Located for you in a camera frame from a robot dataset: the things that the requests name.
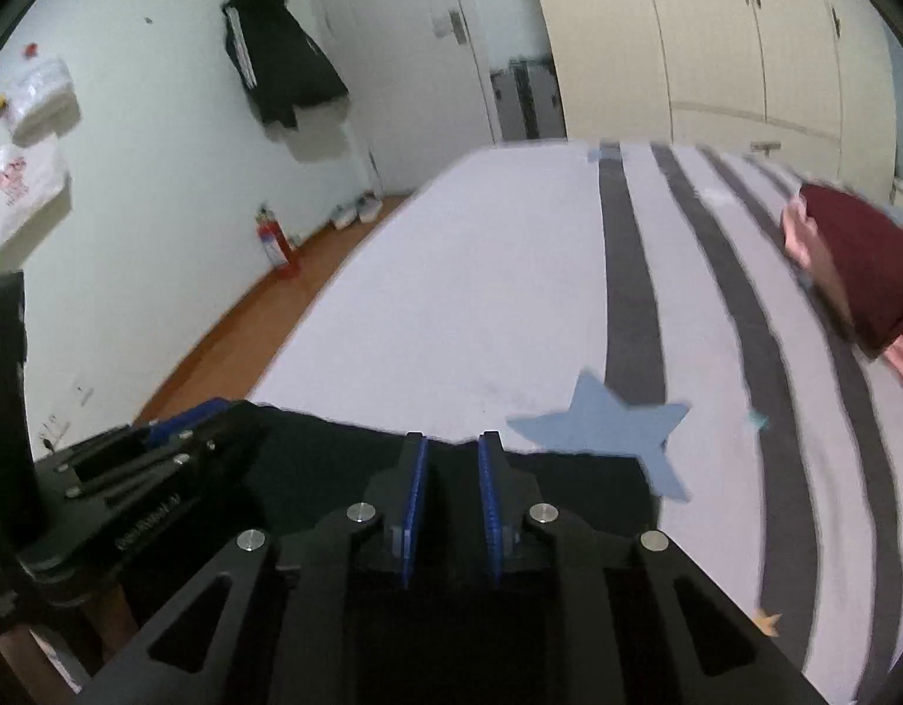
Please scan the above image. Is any red fire extinguisher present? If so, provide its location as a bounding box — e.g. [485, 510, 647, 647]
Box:
[254, 202, 300, 276]

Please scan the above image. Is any cream wardrobe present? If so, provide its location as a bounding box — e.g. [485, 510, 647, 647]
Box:
[521, 0, 900, 163]

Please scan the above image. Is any maroon garment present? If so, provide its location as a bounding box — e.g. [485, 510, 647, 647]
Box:
[798, 183, 903, 361]

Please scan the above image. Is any black hanging jacket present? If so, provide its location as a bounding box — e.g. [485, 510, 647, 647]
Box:
[222, 0, 351, 132]

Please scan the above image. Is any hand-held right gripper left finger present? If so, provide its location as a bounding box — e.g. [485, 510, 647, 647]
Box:
[76, 429, 430, 705]

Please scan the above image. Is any striped star bed sheet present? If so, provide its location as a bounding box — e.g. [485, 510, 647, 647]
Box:
[249, 139, 903, 705]

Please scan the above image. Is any pink garment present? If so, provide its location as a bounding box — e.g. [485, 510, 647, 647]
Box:
[780, 198, 903, 394]

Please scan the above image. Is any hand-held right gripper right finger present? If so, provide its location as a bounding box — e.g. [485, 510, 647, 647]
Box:
[476, 429, 834, 705]

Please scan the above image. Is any white room door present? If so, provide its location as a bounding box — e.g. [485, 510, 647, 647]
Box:
[304, 0, 503, 196]

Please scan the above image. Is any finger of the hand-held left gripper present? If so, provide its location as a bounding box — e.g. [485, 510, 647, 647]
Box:
[73, 405, 268, 504]
[55, 397, 236, 486]

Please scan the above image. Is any metal door handle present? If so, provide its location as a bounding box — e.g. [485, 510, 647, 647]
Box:
[431, 9, 471, 45]

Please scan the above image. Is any person's left forearm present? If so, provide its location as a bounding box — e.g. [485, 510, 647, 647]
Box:
[84, 580, 140, 658]

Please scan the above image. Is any white tote bag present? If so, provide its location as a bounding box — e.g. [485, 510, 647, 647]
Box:
[0, 143, 72, 254]

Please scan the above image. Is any grey suitcase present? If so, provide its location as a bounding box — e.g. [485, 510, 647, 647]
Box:
[489, 57, 568, 140]

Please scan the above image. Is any white plastic bag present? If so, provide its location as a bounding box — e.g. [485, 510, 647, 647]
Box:
[9, 57, 81, 148]

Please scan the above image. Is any black printed t-shirt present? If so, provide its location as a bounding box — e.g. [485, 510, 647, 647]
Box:
[128, 402, 662, 603]

